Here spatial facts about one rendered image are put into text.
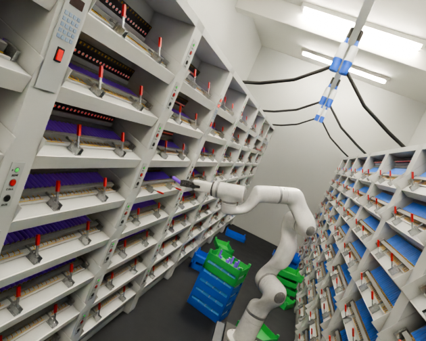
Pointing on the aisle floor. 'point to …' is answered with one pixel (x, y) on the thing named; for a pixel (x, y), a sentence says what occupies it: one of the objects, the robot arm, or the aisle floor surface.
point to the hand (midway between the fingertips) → (184, 183)
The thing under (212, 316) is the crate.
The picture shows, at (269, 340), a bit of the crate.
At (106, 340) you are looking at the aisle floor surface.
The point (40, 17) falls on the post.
